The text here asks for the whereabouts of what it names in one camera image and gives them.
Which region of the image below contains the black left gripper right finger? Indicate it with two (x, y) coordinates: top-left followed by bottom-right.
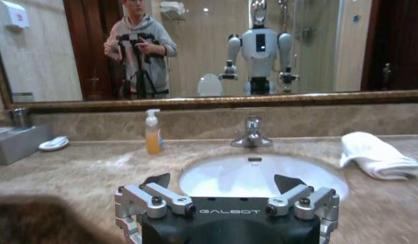
(267, 174), (341, 244)

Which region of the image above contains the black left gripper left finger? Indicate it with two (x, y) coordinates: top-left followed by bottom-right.
(114, 172), (198, 244)

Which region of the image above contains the white oval sink basin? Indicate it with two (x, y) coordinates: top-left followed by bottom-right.
(179, 154), (352, 201)

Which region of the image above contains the white folded towel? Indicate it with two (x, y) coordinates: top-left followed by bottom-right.
(340, 131), (418, 180)

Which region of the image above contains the chrome sink faucet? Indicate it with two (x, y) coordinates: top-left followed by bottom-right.
(231, 117), (275, 148)

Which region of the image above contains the white paper towel dispenser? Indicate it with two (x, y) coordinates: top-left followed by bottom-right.
(0, 0), (31, 28)

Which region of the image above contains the orange soap pump bottle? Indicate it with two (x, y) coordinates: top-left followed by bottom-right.
(144, 109), (166, 155)

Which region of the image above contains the brown fuzzy object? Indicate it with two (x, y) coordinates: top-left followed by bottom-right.
(0, 195), (128, 244)

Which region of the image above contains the white soap dish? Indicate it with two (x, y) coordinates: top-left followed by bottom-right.
(38, 136), (70, 152)

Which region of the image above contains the grey amenity tray box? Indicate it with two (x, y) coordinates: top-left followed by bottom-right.
(0, 124), (54, 166)

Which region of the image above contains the metal cup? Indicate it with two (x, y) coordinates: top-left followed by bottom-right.
(11, 108), (30, 128)

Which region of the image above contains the white robot body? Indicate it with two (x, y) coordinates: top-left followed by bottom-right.
(218, 0), (301, 95)

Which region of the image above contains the person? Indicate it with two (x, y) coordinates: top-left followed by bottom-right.
(103, 0), (179, 100)

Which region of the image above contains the gold framed wall mirror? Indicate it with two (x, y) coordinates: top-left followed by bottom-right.
(0, 0), (418, 110)

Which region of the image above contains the metal door handle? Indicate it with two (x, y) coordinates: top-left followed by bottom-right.
(381, 63), (392, 90)

